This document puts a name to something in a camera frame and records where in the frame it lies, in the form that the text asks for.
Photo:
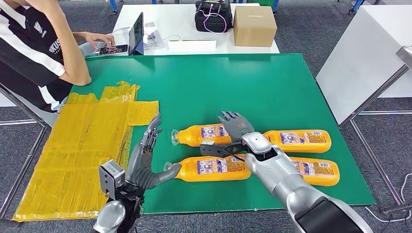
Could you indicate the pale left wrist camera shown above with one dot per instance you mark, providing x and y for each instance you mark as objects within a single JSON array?
[{"x": 111, "y": 178}]

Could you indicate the grey metal table frame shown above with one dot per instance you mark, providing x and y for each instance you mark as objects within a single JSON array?
[
  {"x": 375, "y": 94},
  {"x": 24, "y": 170}
]

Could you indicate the white panelled table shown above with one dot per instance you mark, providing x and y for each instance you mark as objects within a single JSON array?
[{"x": 363, "y": 58}]

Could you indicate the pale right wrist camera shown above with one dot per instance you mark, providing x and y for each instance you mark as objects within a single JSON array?
[{"x": 212, "y": 150}]

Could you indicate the black tablet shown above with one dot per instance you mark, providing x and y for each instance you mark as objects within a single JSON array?
[{"x": 135, "y": 33}]

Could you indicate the person's right forearm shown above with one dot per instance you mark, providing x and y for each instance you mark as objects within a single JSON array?
[{"x": 61, "y": 38}]

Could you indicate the person's left forearm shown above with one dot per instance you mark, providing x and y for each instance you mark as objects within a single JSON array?
[{"x": 79, "y": 37}]

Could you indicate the brown cardboard box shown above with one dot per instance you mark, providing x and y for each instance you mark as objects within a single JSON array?
[{"x": 254, "y": 29}]

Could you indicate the yellow taped cardboard sheet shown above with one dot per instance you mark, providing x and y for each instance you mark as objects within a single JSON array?
[{"x": 70, "y": 144}]

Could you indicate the long white box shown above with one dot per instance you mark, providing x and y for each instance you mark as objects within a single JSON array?
[{"x": 191, "y": 47}]

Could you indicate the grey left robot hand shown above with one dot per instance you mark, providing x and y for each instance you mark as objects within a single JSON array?
[{"x": 141, "y": 170}]

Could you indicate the person's left hand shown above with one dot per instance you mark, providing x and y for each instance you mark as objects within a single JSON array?
[{"x": 99, "y": 37}]

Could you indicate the white rectangular table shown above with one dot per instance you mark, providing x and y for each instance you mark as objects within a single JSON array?
[{"x": 180, "y": 22}]

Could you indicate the person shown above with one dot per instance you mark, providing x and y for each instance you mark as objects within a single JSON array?
[{"x": 25, "y": 54}]

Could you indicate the black smartphone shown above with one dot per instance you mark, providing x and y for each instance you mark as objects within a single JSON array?
[{"x": 112, "y": 49}]

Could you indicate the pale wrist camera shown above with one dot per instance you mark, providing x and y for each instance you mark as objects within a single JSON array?
[
  {"x": 111, "y": 178},
  {"x": 212, "y": 150}
]

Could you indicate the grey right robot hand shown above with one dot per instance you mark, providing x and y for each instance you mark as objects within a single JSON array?
[{"x": 238, "y": 127}]

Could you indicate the orange detergent bottle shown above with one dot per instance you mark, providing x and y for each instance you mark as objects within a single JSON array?
[
  {"x": 209, "y": 170},
  {"x": 318, "y": 173},
  {"x": 299, "y": 141},
  {"x": 190, "y": 136}
]

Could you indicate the black carry bag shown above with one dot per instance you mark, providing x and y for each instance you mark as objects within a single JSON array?
[{"x": 212, "y": 24}]

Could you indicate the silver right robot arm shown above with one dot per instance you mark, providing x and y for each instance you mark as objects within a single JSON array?
[{"x": 283, "y": 180}]

